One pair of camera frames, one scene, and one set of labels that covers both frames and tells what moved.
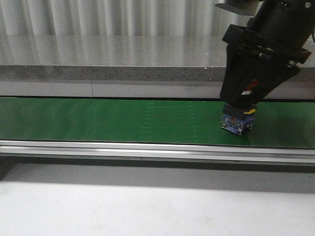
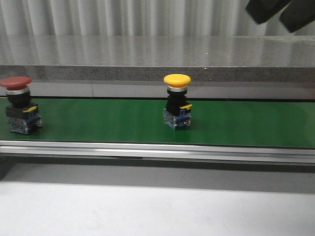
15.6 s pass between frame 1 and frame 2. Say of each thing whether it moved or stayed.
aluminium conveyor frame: stayed
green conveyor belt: stayed
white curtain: stayed
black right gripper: moved
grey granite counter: stayed
